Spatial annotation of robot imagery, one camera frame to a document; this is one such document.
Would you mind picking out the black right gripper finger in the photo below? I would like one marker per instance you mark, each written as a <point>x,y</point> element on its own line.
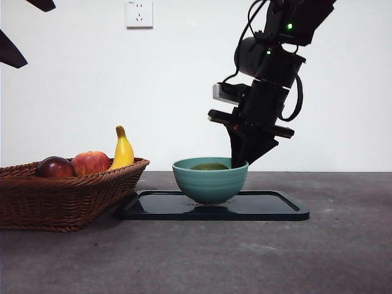
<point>237,150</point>
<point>257,144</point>

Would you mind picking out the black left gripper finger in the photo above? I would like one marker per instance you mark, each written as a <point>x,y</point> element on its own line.
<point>43,3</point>
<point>10,52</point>

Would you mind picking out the green avocado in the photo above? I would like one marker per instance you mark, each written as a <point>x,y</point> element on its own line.
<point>209,167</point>

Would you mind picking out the teal ribbed bowl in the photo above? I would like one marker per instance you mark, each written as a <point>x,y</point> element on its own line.
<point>208,186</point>

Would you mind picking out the dark rectangular tray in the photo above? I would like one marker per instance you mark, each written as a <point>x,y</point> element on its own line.
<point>269,208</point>

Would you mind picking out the yellow banana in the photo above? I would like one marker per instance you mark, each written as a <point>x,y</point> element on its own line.
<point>123,153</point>

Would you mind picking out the dark red plum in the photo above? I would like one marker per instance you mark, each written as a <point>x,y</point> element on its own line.
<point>55,168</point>

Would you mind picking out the red apple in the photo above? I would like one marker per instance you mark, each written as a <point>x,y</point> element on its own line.
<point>90,163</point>

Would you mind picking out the brown wicker basket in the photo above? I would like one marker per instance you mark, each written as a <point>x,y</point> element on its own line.
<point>61,202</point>

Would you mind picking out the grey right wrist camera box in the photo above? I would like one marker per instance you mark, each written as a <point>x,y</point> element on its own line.
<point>222,95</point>

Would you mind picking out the white wall socket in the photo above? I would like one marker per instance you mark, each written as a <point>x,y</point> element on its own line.
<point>140,15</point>

